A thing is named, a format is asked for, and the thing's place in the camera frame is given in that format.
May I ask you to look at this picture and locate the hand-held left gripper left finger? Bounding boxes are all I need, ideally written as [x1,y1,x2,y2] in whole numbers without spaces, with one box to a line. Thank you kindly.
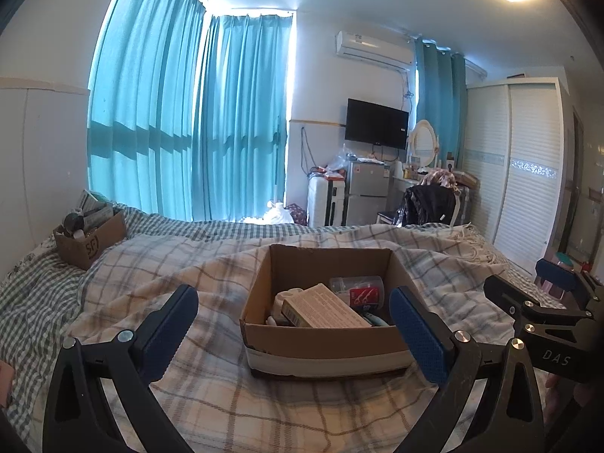
[42,284,200,453]

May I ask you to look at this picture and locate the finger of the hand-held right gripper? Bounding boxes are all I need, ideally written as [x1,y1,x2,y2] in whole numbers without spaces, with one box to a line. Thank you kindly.
[535,258,604,301]
[483,274,544,326]

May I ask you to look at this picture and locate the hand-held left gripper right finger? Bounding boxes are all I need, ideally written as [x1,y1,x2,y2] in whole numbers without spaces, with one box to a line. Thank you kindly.
[388,285,550,453]

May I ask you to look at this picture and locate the clear plastic bottle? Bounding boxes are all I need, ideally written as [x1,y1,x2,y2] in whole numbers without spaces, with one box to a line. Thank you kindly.
[329,276,385,312]

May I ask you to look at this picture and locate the yellow brown carton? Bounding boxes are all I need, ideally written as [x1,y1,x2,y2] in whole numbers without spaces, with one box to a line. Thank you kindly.
[282,283,373,328]

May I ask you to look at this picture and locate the white tape roll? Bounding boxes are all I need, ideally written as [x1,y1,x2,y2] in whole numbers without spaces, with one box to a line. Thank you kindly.
[267,289,303,326]

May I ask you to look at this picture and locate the person's right hand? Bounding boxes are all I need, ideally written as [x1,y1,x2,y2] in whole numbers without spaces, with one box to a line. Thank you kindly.
[544,372,562,420]

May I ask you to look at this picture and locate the white sliding wardrobe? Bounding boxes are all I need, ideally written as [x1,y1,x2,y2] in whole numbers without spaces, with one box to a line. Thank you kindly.
[460,78,574,272]

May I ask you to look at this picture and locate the small cardboard box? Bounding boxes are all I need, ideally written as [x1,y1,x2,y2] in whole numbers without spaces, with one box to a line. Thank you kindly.
[53,210,128,271]

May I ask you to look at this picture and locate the black jacket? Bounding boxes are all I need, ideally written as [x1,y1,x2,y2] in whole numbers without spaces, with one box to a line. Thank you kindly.
[399,185,458,226]

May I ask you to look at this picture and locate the plaid blanket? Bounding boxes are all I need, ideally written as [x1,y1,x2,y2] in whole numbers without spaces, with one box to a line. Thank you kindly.
[9,224,520,453]

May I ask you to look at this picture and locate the floral clothes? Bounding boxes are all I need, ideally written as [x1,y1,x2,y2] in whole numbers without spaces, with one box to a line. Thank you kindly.
[420,170,456,192]

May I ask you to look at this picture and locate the gingham bed sheet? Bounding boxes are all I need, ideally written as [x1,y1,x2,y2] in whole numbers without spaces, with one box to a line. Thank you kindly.
[0,205,553,453]

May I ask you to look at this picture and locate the silver small fridge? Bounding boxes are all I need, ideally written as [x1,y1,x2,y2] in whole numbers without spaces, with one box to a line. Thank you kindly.
[344,160,390,226]

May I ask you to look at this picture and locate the green white cartons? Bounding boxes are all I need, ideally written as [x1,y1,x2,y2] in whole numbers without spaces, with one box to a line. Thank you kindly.
[78,190,114,220]

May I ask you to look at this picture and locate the white plastic bag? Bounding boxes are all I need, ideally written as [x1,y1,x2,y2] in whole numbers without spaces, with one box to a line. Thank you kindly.
[262,202,294,225]

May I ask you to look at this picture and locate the white suitcase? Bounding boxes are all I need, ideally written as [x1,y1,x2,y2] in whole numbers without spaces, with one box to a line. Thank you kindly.
[307,176,349,228]

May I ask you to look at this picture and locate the oval white mirror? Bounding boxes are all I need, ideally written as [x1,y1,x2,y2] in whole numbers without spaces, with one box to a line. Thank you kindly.
[408,119,437,168]

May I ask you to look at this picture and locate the clear plastic bag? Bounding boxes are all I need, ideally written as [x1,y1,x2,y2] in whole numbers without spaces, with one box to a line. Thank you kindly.
[325,144,354,173]

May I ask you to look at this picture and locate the narrow teal curtain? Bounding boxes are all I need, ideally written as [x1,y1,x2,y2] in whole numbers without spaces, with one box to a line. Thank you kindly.
[414,38,468,173]

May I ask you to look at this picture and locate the wide teal curtain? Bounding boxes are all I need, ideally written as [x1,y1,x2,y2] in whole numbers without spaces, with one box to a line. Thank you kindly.
[87,0,209,222]

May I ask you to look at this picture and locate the white air conditioner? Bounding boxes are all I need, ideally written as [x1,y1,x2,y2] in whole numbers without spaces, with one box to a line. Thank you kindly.
[335,31,416,71]

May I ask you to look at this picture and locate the hanging cable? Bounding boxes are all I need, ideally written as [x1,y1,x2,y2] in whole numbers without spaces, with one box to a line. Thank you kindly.
[301,126,317,173]

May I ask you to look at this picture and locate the black wall television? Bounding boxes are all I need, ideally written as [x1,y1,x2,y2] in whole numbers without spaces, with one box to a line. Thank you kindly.
[345,99,409,150]

